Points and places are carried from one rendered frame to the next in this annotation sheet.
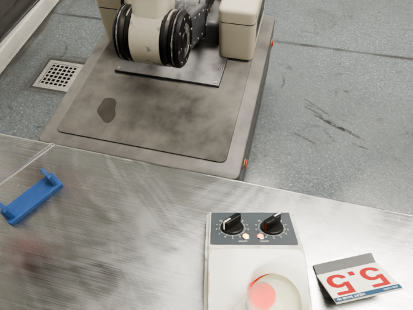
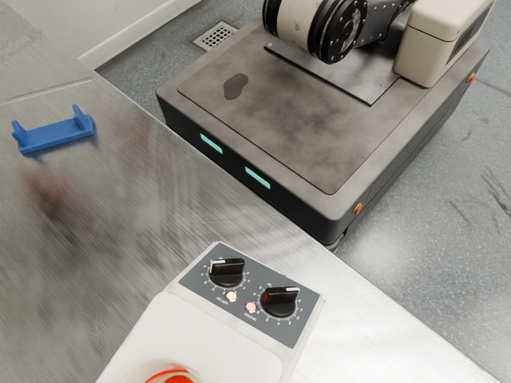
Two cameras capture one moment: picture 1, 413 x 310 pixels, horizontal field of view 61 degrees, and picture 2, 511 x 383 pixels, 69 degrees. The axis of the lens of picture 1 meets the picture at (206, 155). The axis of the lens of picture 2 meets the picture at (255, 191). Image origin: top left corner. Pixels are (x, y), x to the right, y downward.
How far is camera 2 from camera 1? 0.20 m
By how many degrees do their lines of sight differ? 16
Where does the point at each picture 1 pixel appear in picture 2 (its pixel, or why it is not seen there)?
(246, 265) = (192, 337)
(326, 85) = not seen: outside the picture
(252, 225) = (255, 286)
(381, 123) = not seen: outside the picture
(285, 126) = (442, 188)
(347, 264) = not seen: outside the picture
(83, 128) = (201, 96)
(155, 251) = (135, 256)
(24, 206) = (42, 138)
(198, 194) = (226, 212)
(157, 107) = (287, 102)
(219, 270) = (153, 324)
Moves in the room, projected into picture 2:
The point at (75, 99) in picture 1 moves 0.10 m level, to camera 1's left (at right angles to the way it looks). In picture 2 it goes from (209, 63) to (182, 55)
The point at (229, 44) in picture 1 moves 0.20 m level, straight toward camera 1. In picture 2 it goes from (408, 58) to (380, 106)
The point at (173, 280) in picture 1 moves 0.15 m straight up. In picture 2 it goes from (134, 301) to (64, 247)
